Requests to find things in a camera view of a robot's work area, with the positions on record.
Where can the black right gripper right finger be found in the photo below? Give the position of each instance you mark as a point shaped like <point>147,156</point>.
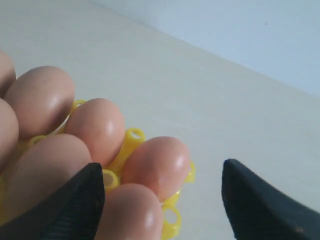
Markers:
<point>258,211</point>

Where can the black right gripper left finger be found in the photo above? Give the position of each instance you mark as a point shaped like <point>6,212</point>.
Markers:
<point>72,212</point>

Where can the yellow plastic egg rack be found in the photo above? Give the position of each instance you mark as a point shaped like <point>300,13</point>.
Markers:
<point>111,179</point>

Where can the brown egg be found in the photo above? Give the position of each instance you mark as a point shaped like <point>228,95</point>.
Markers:
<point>131,212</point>
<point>161,164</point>
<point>45,172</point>
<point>9,133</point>
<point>7,73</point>
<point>41,99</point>
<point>100,124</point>

